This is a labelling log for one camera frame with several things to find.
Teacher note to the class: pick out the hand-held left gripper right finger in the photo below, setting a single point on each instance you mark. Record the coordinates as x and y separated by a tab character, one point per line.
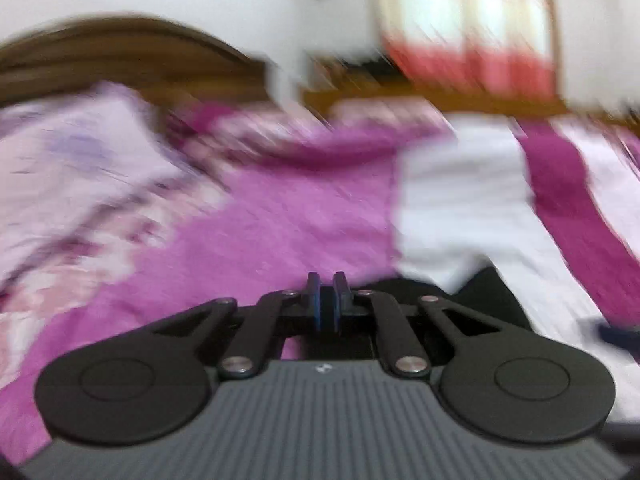
337	305

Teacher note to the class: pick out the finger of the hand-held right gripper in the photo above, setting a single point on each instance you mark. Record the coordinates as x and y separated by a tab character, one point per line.
620	336

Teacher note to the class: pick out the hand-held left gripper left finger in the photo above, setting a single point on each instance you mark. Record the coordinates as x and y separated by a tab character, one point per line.
316	305

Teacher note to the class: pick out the black buttoned cardigan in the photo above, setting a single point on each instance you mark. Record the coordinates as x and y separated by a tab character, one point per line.
495	300

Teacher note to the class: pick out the purple and white bed blanket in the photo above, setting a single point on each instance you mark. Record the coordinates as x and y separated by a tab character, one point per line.
300	220

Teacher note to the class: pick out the white frilled pillow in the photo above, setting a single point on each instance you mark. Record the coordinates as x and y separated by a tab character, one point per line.
70	160

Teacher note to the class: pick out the pink and white curtain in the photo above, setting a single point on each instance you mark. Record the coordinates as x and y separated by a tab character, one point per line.
465	25

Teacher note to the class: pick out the carved wooden headboard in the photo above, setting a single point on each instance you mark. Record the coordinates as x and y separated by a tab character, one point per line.
125	55

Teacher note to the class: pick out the wooden window frame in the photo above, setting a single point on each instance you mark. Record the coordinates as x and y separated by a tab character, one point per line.
556	25

